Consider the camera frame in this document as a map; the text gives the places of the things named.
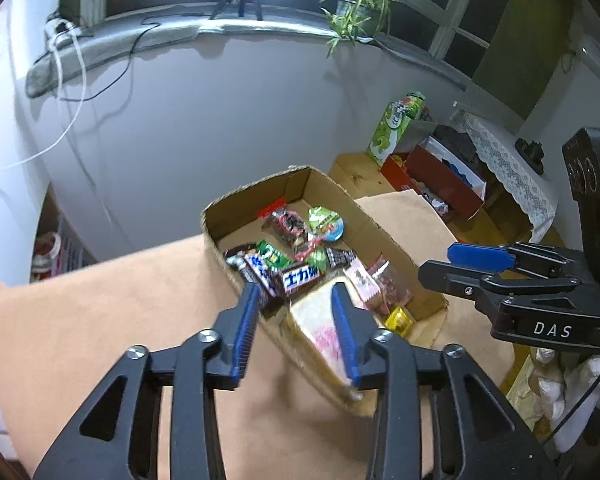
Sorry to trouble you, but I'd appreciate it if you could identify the small green packet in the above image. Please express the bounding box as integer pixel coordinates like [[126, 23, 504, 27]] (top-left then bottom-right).
[[256, 240, 291, 267]]

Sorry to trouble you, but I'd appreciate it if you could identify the potted spider plant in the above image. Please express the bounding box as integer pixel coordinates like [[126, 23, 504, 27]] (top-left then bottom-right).
[[314, 0, 423, 58]]

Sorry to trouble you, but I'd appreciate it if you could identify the brown chocolate bar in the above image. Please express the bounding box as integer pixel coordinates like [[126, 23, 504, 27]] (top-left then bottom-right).
[[280, 264, 327, 295], [224, 245, 258, 268]]

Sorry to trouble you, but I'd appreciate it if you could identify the white window frame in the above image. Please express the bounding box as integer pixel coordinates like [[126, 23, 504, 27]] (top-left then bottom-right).
[[60, 0, 491, 61]]

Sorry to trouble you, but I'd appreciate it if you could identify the blue white candy bar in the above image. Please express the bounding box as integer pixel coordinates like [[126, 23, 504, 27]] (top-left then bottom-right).
[[240, 252, 285, 317]]

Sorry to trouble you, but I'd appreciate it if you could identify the person's right hand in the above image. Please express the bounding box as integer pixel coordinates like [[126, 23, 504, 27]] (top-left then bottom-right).
[[530, 342, 600, 453]]

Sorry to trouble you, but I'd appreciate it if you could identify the dark foil candy packet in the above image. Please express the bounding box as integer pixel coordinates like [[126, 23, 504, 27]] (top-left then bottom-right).
[[326, 246, 357, 270]]

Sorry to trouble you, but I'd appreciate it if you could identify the grey cardboard box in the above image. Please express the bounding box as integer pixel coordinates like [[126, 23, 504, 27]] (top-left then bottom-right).
[[405, 119, 438, 153]]

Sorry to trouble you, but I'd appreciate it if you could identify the white cable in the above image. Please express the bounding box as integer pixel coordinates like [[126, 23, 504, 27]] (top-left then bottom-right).
[[0, 25, 88, 176]]

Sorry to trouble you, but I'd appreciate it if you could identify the pink printed bread packet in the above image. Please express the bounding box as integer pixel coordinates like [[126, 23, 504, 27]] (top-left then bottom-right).
[[285, 276, 381, 391]]

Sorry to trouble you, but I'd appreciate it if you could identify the clear green snack packet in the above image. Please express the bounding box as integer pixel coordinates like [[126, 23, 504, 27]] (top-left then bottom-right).
[[305, 247, 331, 273]]

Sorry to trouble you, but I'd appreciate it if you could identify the green carton box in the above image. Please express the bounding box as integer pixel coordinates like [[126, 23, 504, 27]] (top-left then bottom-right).
[[366, 91, 426, 167]]

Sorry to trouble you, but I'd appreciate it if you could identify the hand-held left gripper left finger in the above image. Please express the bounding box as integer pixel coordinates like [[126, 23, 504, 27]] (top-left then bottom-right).
[[32, 282, 261, 480]]

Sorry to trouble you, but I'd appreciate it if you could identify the pink snack packet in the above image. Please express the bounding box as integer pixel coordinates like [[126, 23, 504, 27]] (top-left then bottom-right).
[[342, 262, 381, 311]]

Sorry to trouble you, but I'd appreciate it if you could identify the white lace cloth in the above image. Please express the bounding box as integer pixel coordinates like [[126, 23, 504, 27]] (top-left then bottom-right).
[[451, 109, 560, 243]]

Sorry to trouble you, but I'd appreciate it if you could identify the green egg snack packet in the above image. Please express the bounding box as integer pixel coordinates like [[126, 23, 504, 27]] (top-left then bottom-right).
[[307, 206, 345, 241]]

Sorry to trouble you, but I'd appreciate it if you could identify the black cable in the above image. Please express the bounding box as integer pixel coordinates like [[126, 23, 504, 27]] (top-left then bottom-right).
[[55, 10, 211, 103]]

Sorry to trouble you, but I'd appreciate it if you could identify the dark cloth pile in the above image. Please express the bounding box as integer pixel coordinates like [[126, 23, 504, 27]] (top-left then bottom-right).
[[432, 125, 481, 171]]

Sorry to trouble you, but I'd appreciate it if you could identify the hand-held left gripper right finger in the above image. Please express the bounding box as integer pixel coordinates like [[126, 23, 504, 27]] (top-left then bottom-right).
[[331, 282, 556, 480]]

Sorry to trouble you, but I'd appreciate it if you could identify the white power strip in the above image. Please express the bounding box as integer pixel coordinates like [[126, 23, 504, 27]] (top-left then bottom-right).
[[44, 17, 76, 38]]

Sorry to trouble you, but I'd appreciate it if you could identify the clear red candy packet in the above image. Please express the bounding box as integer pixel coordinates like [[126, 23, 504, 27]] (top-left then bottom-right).
[[367, 256, 413, 318], [257, 200, 311, 251]]

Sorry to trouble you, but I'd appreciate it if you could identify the small yellow packet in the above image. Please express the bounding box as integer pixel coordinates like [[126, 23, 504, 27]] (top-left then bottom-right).
[[384, 307, 415, 337]]

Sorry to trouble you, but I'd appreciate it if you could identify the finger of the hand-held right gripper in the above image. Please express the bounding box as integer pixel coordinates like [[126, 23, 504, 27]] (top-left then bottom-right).
[[447, 241, 588, 281], [417, 259, 583, 313]]

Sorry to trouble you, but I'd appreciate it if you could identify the red shoe box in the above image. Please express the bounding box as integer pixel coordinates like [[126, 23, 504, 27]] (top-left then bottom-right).
[[380, 135, 487, 222]]

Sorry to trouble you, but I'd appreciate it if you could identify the dark figurine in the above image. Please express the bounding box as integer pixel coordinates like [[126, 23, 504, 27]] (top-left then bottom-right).
[[515, 137, 546, 176]]

